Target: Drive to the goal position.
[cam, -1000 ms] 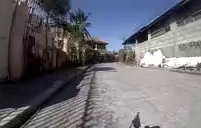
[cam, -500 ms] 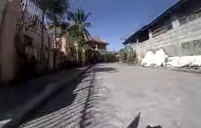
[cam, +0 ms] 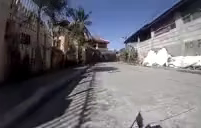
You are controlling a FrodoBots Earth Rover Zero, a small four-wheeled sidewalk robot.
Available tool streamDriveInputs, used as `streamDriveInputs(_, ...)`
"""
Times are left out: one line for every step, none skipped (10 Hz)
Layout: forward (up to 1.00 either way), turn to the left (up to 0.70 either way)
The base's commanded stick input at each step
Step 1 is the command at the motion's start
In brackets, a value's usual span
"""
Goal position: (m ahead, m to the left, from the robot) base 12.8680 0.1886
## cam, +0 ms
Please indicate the house with red roof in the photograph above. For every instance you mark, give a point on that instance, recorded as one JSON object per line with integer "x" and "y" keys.
{"x": 99, "y": 43}

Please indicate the green bush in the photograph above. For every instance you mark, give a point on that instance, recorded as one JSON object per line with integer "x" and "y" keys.
{"x": 131, "y": 55}

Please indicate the palm tree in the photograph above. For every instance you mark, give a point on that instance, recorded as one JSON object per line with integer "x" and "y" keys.
{"x": 79, "y": 23}

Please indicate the beige building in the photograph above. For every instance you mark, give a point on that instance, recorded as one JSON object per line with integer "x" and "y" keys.
{"x": 59, "y": 40}

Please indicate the grey concrete road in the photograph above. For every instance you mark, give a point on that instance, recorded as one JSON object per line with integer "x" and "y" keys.
{"x": 148, "y": 93}

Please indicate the white rubble pile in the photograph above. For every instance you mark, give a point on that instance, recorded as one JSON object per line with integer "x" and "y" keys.
{"x": 161, "y": 58}

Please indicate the robot's own part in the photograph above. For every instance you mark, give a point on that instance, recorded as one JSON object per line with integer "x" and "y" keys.
{"x": 139, "y": 120}

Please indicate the leafy tree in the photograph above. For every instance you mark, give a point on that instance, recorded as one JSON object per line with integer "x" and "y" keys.
{"x": 48, "y": 6}

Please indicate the grey raised pavement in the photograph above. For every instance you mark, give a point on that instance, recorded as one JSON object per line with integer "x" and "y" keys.
{"x": 21, "y": 93}

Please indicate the grey block building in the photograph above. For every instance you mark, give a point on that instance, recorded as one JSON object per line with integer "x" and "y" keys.
{"x": 188, "y": 30}

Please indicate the concrete kerb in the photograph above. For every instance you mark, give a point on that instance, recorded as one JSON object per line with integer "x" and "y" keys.
{"x": 194, "y": 70}

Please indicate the wall with fence on top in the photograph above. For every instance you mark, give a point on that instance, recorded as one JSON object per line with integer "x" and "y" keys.
{"x": 18, "y": 43}

